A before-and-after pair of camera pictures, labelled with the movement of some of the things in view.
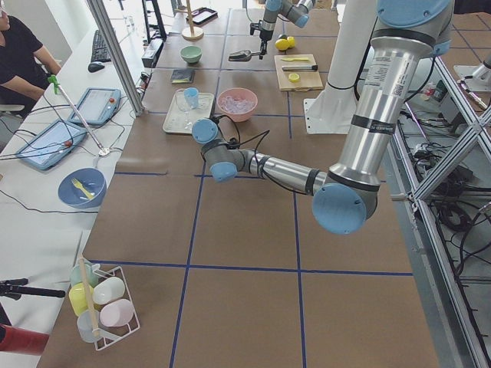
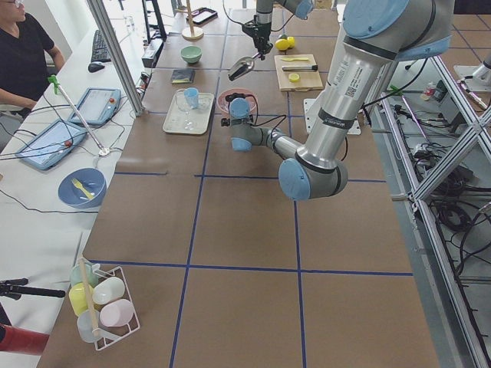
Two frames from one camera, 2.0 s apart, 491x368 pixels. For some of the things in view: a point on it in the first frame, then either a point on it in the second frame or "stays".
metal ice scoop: [242, 55] → [242, 66]
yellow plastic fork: [78, 185] stays
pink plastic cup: [117, 313] stays
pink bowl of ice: [236, 103] stays
